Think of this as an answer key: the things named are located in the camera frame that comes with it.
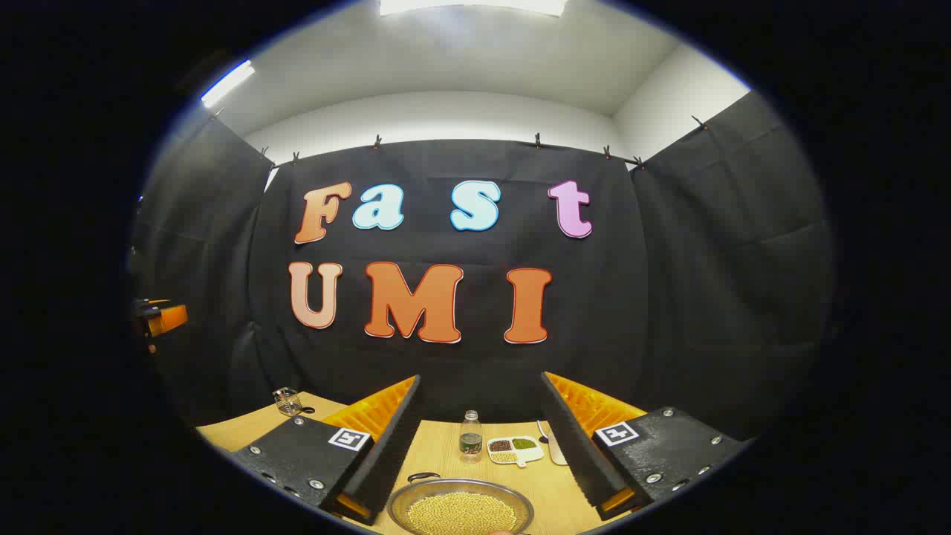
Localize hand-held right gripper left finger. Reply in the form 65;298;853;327
232;374;424;527

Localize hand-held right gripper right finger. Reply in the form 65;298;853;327
540;372;747;521

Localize steel pot with black handles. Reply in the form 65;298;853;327
386;472;536;535

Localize heap of soybeans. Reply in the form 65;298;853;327
406;491;519;535

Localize white spoon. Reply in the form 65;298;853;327
536;421;569;467

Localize white divided plate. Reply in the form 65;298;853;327
487;435;545;468

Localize clear plastic water bottle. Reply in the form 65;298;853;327
459;410;484;464

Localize black backdrop cloth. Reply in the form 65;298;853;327
130;89;837;447

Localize ceiling light panel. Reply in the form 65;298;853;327
201;59;256;108
379;0;569;17

